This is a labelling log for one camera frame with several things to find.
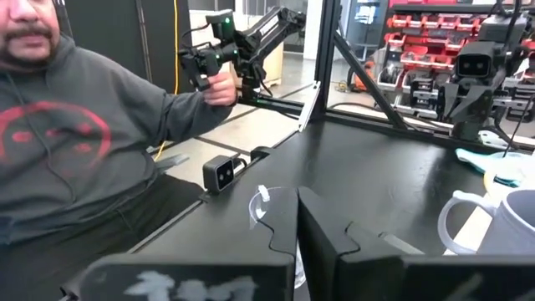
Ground clear plastic handled cup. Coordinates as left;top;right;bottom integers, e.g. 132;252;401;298
247;184;307;290

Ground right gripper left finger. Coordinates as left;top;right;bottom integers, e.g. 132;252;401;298
254;186;299;258

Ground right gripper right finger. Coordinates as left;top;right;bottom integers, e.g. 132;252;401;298
296;186;405;301

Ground grey plastic mug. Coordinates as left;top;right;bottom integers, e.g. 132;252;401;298
436;187;535;257

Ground yellow cable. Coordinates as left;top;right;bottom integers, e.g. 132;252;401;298
152;0;180;162

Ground red storage bin rack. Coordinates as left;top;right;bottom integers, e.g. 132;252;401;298
346;0;535;126

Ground person's hand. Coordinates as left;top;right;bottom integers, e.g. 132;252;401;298
201;71;239;107

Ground grey chair armrest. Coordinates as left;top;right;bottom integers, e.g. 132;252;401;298
155;151;191;173

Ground yellow white ceramic mug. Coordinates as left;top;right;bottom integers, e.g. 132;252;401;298
482;161;535;197

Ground person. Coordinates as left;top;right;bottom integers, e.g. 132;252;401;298
0;0;240;301

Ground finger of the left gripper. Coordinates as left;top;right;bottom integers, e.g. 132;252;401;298
441;86;462;123
454;86;497;125

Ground white frame plate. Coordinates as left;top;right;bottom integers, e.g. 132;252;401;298
297;80;323;133

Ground light blue cloth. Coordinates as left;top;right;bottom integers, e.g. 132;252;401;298
454;147;528;188

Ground small black table camera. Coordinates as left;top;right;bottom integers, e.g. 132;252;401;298
201;154;237;195

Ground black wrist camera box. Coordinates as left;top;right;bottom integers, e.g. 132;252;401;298
454;40;496;80

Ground black camera cable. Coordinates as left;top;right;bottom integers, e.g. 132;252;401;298
232;145;273;171

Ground black aluminium table frame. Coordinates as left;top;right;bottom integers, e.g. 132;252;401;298
236;0;535;154

